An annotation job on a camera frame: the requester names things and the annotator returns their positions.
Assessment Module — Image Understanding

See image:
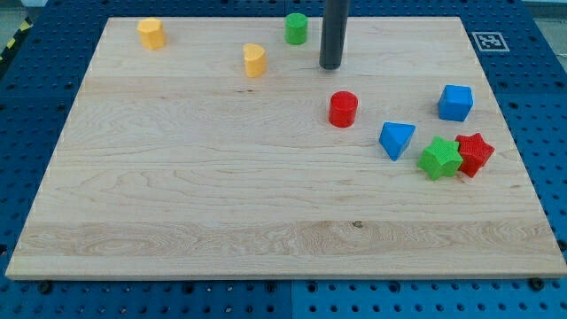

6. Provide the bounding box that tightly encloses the blue triangle block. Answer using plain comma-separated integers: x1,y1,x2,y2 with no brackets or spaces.
378,121,416,161

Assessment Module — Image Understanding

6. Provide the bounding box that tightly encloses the light wooden board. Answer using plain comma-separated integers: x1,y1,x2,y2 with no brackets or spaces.
6,17,566,281

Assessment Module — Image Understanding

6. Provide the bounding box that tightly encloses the red cylinder block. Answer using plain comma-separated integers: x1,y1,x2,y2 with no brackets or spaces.
329,91,358,128

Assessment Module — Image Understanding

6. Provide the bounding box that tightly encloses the yellow half-round block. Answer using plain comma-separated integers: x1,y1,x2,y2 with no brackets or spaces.
243,43,268,78

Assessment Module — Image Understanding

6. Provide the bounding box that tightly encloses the green cylinder block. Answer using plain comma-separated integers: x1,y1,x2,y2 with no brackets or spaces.
284,12,308,45

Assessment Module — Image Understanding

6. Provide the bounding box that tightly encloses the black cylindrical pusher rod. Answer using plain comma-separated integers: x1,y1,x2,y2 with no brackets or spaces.
319,0,350,70

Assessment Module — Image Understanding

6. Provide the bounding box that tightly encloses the green star block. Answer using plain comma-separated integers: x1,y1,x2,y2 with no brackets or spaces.
417,136,463,180

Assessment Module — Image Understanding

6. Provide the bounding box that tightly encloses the yellow hexagon block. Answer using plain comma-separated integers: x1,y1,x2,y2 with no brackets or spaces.
136,18,167,50

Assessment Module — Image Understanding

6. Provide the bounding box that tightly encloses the blue cube block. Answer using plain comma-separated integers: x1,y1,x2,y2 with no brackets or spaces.
438,84,474,121

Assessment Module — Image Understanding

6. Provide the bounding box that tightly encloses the red star block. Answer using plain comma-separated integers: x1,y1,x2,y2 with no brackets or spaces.
455,133,494,178

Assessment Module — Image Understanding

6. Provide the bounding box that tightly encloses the white fiducial marker tag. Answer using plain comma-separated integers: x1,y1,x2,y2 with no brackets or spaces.
471,31,509,52

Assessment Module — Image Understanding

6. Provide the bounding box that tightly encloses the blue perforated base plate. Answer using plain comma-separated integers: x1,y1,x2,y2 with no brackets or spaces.
1,1,566,318

